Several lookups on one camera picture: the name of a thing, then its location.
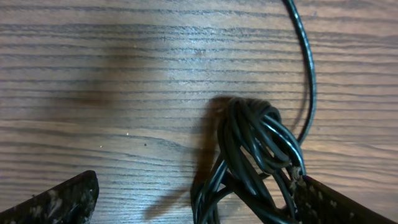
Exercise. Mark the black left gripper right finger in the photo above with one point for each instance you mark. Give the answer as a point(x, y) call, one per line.
point(319, 204)

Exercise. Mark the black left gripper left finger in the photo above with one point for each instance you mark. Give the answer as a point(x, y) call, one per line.
point(71, 202)

